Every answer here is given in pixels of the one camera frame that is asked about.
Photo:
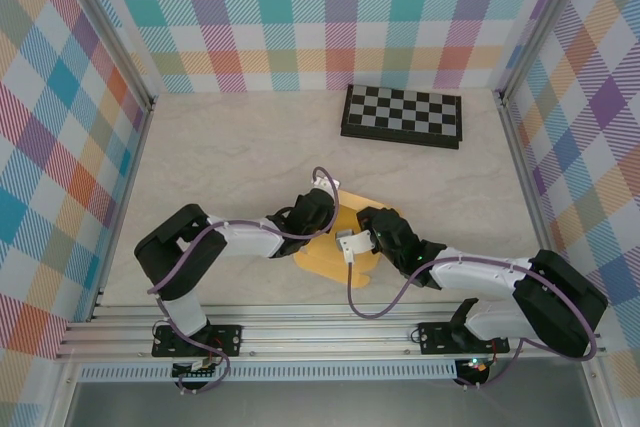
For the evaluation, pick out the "yellow paper box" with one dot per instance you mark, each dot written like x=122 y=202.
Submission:
x=325 y=262

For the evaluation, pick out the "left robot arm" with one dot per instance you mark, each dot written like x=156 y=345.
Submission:
x=245 y=239

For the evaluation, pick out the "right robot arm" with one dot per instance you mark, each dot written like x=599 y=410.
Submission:
x=475 y=269

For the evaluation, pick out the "black folding chessboard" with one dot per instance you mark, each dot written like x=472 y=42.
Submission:
x=400 y=114

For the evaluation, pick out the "small controller circuit board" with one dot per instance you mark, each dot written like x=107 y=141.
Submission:
x=197 y=369
x=475 y=364

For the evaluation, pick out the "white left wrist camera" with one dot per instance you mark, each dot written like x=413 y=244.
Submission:
x=332 y=182

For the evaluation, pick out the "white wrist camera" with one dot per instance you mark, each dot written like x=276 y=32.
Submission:
x=332 y=182
x=352 y=242

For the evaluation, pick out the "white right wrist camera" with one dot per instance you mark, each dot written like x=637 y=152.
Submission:
x=352 y=242

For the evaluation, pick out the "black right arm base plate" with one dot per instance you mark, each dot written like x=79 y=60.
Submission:
x=435 y=337

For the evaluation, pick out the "aluminium mounting rail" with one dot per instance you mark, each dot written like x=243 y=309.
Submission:
x=325 y=332

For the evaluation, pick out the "aluminium side rail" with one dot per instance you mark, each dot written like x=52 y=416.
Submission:
x=125 y=207
x=520 y=167

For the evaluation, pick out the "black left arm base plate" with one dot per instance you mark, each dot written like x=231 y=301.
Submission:
x=230 y=339

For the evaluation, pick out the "aluminium frame post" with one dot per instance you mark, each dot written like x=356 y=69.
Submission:
x=542 y=22
x=110 y=27

